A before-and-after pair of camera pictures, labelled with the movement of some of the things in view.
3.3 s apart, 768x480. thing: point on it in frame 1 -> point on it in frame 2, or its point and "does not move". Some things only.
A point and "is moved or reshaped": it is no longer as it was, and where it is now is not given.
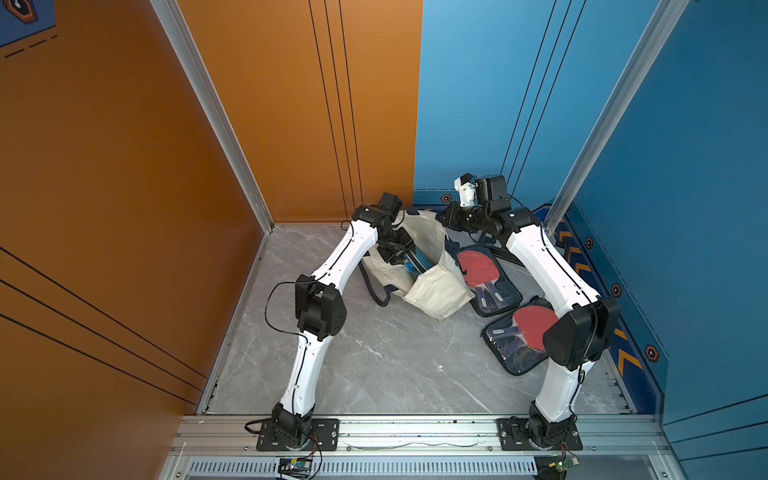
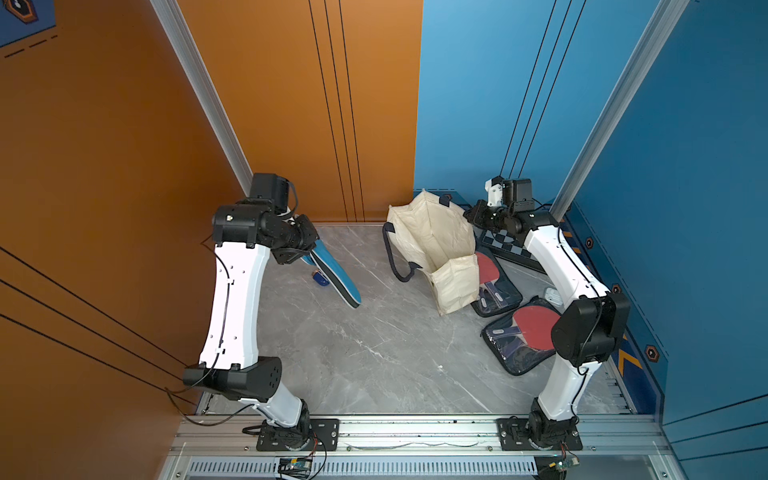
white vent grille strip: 371,468 does not move
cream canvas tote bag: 436,291 is moved or reshaped
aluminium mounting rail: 599,435 does not move
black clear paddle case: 519,339 does not move
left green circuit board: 297,467 does not move
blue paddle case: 416,261 -> 323,258
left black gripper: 394,258 -> 310,235
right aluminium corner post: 664,20 does not move
